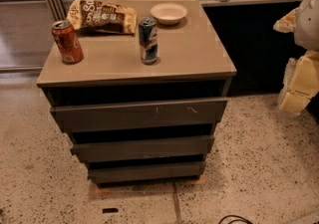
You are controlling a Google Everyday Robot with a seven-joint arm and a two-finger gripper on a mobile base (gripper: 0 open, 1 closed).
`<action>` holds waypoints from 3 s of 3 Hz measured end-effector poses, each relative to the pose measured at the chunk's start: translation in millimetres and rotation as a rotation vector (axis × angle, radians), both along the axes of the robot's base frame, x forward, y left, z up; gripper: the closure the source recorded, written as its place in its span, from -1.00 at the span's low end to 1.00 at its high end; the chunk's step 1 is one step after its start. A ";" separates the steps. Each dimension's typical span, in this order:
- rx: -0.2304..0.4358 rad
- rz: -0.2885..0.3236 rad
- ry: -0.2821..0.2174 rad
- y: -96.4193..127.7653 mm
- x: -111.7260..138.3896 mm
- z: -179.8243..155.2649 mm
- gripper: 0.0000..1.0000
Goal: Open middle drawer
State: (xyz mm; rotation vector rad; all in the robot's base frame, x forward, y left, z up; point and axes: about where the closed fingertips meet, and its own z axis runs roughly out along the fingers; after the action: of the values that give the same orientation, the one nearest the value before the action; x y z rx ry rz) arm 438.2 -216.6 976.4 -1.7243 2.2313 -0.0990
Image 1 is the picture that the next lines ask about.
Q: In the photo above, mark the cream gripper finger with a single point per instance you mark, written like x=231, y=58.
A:
x=300, y=83
x=287, y=23

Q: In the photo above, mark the grey drawer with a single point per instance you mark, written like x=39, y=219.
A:
x=138, y=115
x=144, y=149
x=147, y=172

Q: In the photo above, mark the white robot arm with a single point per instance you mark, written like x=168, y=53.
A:
x=306, y=30

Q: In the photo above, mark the grey drawer cabinet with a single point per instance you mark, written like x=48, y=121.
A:
x=192, y=64

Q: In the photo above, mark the grey top drawer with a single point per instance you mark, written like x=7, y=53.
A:
x=138, y=115

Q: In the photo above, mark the grey bottom drawer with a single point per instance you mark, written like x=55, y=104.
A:
x=147, y=172

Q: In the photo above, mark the white bowl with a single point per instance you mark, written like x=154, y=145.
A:
x=168, y=13

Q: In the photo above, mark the blue silver energy drink can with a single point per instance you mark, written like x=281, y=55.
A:
x=148, y=38

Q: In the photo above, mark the brown chip bag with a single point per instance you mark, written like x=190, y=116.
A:
x=102, y=16

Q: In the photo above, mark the orange soda can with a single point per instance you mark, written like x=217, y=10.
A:
x=67, y=41

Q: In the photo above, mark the small black floor marker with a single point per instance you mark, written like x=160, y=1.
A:
x=110, y=210

